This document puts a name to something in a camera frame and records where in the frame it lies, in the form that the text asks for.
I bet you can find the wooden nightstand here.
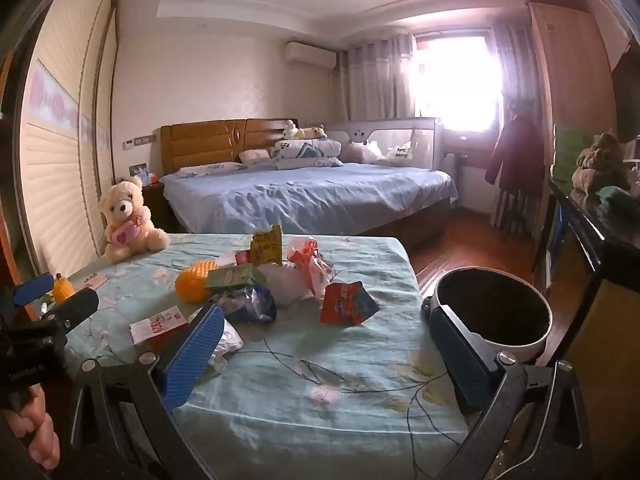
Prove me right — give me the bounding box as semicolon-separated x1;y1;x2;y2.
142;182;173;233

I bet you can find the white orange wrapper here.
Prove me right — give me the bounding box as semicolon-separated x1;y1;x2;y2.
260;237;346;306

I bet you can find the cream teddy bear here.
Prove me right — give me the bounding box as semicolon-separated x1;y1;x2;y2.
97;176;172;263

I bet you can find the green cloth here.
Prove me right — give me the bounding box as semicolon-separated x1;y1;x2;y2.
597;186;633;211

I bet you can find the teal floral bedsheet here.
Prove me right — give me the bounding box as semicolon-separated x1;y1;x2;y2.
65;232;481;480

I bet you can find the red white packet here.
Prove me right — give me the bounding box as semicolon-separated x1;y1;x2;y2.
129;305;191;348

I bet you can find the blue plastic wrapper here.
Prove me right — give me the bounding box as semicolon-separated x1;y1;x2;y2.
212;285;278;325

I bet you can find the wooden wardrobe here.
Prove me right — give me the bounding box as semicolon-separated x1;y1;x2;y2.
522;0;640;261

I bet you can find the yellow packet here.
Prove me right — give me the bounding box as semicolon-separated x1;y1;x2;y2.
249;225;284;267

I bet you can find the black glossy cabinet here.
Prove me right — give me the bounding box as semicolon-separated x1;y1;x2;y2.
532;177;640;376

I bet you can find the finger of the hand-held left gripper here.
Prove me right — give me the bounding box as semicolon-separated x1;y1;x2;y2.
11;272;55;309
41;287;101;333

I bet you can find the white trash bin black liner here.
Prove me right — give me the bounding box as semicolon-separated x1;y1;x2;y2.
422;266;553;366

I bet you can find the bright window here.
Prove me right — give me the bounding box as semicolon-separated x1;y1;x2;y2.
412;32;503;133

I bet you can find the grey patterned curtain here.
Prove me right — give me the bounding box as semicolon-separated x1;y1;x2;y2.
487;25;546;233
336;35;416;133

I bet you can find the white foam fruit net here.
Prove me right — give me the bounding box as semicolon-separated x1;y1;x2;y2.
174;260;221;304

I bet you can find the person's left hand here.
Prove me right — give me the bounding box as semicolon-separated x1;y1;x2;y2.
10;384;62;470

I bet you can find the green carton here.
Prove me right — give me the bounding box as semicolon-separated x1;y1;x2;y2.
205;264;268;295

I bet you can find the white louvred closet door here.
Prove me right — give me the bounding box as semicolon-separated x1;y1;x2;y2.
20;0;121;281

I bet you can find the brown plush blanket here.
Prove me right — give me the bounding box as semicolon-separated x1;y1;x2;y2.
571;132;632;206

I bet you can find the white yellow plush toy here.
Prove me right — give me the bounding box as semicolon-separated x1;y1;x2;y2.
281;120;328;141

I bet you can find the grey bed guard rail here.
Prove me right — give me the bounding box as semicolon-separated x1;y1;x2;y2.
325;116;443;171

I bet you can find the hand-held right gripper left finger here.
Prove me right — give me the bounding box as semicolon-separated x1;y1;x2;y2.
70;304;226;480

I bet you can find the dark red coat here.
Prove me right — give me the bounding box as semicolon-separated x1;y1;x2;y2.
484;100;546;193

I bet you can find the wooden headboard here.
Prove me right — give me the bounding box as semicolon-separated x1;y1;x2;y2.
160;118;326;176

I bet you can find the pink plush toy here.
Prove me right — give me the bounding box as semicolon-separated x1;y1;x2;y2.
345;142;386;163

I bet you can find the white air conditioner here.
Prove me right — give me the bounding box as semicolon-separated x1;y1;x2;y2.
285;41;338;70

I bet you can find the bed with blue sheet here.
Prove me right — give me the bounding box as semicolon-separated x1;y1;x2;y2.
161;162;460;248

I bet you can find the white plastic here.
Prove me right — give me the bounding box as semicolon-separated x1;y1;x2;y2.
207;317;245;376

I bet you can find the flat printed pillow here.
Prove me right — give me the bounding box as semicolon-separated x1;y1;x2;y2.
177;162;248;177

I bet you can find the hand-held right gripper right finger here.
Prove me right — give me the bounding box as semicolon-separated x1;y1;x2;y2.
422;297;596;480

